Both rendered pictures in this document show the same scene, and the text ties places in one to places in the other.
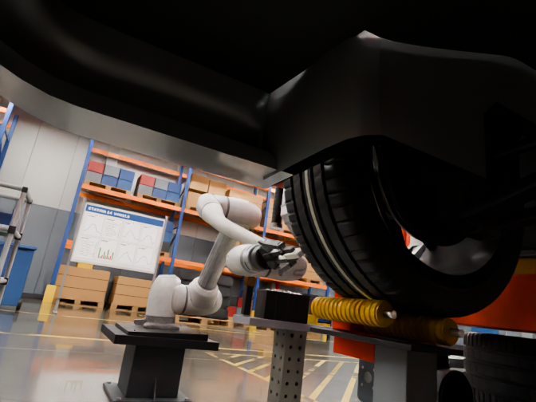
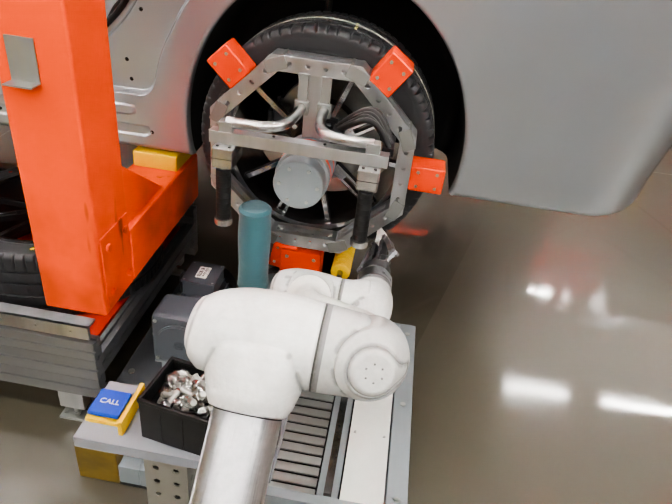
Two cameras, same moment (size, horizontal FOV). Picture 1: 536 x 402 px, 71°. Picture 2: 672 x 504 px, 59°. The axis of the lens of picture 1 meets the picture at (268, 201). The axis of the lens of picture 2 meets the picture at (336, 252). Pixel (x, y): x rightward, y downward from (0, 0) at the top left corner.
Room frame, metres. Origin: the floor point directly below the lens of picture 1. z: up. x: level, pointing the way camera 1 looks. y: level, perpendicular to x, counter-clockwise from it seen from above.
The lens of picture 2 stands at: (2.32, 0.55, 1.51)
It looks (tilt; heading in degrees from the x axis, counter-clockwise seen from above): 33 degrees down; 211
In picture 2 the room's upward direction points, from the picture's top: 7 degrees clockwise
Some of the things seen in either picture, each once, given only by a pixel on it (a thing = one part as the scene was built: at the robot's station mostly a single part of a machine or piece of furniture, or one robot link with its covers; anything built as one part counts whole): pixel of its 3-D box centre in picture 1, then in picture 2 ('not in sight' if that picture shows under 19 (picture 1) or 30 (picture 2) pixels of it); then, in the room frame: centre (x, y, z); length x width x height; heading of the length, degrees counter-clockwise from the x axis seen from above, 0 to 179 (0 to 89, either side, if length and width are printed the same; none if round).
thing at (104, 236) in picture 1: (116, 260); not in sight; (6.74, 2.52, 0.98); 1.50 x 0.50 x 1.95; 118
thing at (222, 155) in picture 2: not in sight; (227, 151); (1.35, -0.36, 0.93); 0.09 x 0.05 x 0.05; 26
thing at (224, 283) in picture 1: (201, 297); not in sight; (8.74, 1.20, 0.55); 1.40 x 0.80 x 1.09; 120
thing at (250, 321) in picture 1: (285, 324); (185, 429); (1.71, -0.15, 0.44); 0.43 x 0.17 x 0.03; 116
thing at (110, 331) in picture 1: (151, 363); not in sight; (2.11, 0.48, 0.15); 0.50 x 0.50 x 0.30; 28
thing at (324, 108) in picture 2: not in sight; (348, 114); (1.16, -0.15, 1.03); 0.19 x 0.18 x 0.11; 26
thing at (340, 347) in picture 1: (367, 324); (303, 262); (1.06, -0.31, 0.48); 0.16 x 0.12 x 0.17; 26
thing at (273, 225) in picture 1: (278, 206); (362, 216); (1.23, -0.04, 0.83); 0.04 x 0.04 x 0.16
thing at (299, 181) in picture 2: not in sight; (305, 168); (1.16, -0.26, 0.85); 0.21 x 0.14 x 0.14; 26
